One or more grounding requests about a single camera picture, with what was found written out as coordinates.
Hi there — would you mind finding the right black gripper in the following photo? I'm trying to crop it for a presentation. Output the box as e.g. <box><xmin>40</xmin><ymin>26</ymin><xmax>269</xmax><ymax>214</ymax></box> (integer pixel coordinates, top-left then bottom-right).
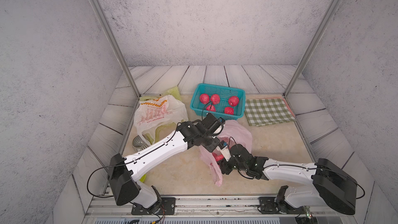
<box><xmin>210</xmin><ymin>154</ymin><xmax>248</xmax><ymax>175</ymax></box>

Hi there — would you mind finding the red apple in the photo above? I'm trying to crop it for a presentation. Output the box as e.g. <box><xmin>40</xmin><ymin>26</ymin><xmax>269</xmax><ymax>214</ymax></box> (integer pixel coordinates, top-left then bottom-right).
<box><xmin>200</xmin><ymin>93</ymin><xmax>210</xmax><ymax>105</ymax></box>
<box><xmin>210</xmin><ymin>94</ymin><xmax>221</xmax><ymax>105</ymax></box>
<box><xmin>211</xmin><ymin>152</ymin><xmax>224</xmax><ymax>162</ymax></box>
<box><xmin>224</xmin><ymin>107</ymin><xmax>234</xmax><ymax>115</ymax></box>
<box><xmin>228</xmin><ymin>96</ymin><xmax>240</xmax><ymax>107</ymax></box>
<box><xmin>206</xmin><ymin>105</ymin><xmax>216</xmax><ymax>112</ymax></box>

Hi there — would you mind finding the pink strawberry plastic bag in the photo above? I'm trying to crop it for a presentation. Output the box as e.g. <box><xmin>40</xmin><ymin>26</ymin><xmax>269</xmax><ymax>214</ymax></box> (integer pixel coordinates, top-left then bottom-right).
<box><xmin>199</xmin><ymin>120</ymin><xmax>253</xmax><ymax>187</ymax></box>

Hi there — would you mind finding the yellow-green avocado plastic bag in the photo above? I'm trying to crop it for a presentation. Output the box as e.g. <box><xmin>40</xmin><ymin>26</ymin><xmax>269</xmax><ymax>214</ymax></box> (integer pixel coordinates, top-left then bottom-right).
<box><xmin>139</xmin><ymin>86</ymin><xmax>184</xmax><ymax>144</ymax></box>

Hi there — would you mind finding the white plastic bag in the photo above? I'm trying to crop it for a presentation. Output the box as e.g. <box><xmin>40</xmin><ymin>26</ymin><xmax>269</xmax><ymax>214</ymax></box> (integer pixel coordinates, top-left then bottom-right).
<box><xmin>133</xmin><ymin>94</ymin><xmax>189</xmax><ymax>144</ymax></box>

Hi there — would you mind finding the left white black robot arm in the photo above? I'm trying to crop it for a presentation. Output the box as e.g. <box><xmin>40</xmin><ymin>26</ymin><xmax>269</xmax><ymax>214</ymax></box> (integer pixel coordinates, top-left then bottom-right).
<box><xmin>107</xmin><ymin>113</ymin><xmax>226</xmax><ymax>209</ymax></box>

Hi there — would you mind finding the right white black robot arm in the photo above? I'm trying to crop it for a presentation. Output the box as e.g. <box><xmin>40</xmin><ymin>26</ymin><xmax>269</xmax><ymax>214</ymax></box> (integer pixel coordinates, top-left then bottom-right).
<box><xmin>216</xmin><ymin>144</ymin><xmax>358</xmax><ymax>216</ymax></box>

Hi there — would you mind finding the teal plastic basket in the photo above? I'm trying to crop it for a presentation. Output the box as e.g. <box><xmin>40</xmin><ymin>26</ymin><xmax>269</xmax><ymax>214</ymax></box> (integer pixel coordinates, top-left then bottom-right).
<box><xmin>190</xmin><ymin>84</ymin><xmax>246</xmax><ymax>120</ymax></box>

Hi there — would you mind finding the green checkered cloth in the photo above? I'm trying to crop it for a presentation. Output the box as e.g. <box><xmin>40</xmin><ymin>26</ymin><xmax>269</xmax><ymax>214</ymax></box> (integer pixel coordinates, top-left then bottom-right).
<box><xmin>245</xmin><ymin>97</ymin><xmax>296</xmax><ymax>127</ymax></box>

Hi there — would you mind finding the lime green plastic cup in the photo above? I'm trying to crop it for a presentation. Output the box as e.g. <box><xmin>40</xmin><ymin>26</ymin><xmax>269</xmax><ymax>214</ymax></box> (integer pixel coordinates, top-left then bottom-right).
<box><xmin>140</xmin><ymin>174</ymin><xmax>147</xmax><ymax>183</ymax></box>

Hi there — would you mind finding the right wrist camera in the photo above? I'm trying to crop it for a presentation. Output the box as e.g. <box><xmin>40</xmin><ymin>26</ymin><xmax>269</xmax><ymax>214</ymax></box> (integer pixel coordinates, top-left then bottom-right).
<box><xmin>218</xmin><ymin>141</ymin><xmax>231</xmax><ymax>162</ymax></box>

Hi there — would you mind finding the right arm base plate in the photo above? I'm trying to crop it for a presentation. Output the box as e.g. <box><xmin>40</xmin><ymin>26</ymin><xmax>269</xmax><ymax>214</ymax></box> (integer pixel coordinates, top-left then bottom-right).
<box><xmin>257</xmin><ymin>197</ymin><xmax>304</xmax><ymax>215</ymax></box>

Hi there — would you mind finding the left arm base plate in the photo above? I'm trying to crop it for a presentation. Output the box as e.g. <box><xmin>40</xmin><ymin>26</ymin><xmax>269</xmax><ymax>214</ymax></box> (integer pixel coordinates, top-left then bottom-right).
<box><xmin>131</xmin><ymin>197</ymin><xmax>176</xmax><ymax>216</ymax></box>

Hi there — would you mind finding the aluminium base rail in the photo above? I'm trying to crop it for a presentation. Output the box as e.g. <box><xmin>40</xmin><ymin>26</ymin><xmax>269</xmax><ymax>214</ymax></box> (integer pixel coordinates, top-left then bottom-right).
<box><xmin>83</xmin><ymin>195</ymin><xmax>357</xmax><ymax>224</ymax></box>

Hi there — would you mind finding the left aluminium frame post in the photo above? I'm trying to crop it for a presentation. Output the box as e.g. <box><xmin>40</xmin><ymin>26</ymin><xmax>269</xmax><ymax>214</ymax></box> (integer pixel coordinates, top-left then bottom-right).
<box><xmin>89</xmin><ymin>0</ymin><xmax>141</xmax><ymax>98</ymax></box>

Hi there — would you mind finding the aluminium frame post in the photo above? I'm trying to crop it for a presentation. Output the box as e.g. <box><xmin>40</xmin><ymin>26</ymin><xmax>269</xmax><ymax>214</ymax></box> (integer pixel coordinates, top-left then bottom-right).
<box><xmin>283</xmin><ymin>0</ymin><xmax>342</xmax><ymax>99</ymax></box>
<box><xmin>89</xmin><ymin>0</ymin><xmax>141</xmax><ymax>98</ymax></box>

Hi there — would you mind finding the right aluminium frame post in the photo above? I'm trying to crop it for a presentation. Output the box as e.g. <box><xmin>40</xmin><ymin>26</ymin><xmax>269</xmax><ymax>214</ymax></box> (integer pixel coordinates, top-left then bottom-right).
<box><xmin>283</xmin><ymin>0</ymin><xmax>342</xmax><ymax>99</ymax></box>

